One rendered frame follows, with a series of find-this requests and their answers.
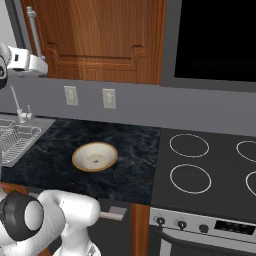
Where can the wooden cabinet door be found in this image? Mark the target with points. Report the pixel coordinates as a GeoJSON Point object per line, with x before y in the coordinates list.
{"type": "Point", "coordinates": [100, 36]}

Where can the silver sink tap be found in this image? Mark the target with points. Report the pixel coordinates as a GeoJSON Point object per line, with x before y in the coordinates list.
{"type": "Point", "coordinates": [22, 115]}

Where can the black hob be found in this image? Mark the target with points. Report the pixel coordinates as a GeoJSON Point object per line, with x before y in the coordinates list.
{"type": "Point", "coordinates": [216, 173]}

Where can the black oven knob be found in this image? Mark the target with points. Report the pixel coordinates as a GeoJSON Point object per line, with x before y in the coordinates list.
{"type": "Point", "coordinates": [182, 224]}
{"type": "Point", "coordinates": [160, 220]}
{"type": "Point", "coordinates": [203, 228]}

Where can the grey metal sink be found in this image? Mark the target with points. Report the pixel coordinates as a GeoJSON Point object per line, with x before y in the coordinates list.
{"type": "Point", "coordinates": [43, 128]}

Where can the white bowl with tan rim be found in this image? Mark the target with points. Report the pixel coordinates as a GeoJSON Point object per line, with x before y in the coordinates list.
{"type": "Point", "coordinates": [94, 157]}

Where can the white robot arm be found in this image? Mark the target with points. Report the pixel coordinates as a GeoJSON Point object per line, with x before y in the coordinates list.
{"type": "Point", "coordinates": [70, 210]}

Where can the white wall outlet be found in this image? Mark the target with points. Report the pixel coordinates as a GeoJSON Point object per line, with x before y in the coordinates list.
{"type": "Point", "coordinates": [71, 95]}
{"type": "Point", "coordinates": [109, 98]}

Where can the wooden cabinet side panel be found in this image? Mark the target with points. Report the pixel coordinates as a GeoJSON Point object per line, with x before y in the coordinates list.
{"type": "Point", "coordinates": [140, 230]}

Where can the black microwave oven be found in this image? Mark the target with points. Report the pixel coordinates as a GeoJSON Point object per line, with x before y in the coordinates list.
{"type": "Point", "coordinates": [213, 40]}

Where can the dark dishwasher front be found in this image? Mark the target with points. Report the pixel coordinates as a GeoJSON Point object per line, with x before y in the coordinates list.
{"type": "Point", "coordinates": [115, 235]}

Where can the silver oven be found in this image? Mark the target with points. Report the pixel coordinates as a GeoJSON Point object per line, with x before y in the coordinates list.
{"type": "Point", "coordinates": [200, 233]}

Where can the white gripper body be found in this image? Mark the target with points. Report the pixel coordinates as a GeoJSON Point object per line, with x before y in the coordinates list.
{"type": "Point", "coordinates": [37, 64]}

